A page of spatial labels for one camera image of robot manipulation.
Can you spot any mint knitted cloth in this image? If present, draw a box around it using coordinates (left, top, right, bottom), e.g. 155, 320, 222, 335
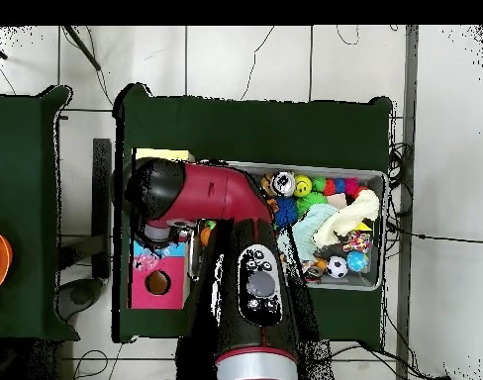
278, 203, 338, 262

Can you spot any wooden box with three holes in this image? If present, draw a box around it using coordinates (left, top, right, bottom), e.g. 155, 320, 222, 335
127, 146, 196, 311

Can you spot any crushed silver can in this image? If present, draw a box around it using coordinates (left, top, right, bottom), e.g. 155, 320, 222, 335
270, 170, 297, 198

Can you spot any yellow smiley ball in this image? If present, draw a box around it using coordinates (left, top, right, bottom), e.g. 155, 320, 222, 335
293, 174, 313, 198

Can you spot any dark green table cloth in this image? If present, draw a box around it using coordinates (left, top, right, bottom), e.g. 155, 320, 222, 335
111, 82, 394, 344
0, 85, 80, 342

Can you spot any cream knitted cloth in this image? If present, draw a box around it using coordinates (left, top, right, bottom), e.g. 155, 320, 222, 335
311, 188, 382, 245

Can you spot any soccer ball toy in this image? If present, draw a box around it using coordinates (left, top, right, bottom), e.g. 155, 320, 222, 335
325, 255, 349, 279

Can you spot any blue globe ball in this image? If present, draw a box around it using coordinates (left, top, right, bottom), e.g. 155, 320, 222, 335
346, 249, 370, 274

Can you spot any grey stand base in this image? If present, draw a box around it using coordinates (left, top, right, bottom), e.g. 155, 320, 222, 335
56, 276, 105, 323

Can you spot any black tripod leg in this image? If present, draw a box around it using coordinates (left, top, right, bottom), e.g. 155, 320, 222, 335
62, 26, 103, 72

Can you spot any wire mesh bin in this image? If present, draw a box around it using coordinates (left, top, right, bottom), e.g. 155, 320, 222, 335
187, 158, 388, 293

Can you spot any black floor cable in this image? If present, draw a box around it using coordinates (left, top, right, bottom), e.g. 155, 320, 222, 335
387, 222, 483, 243

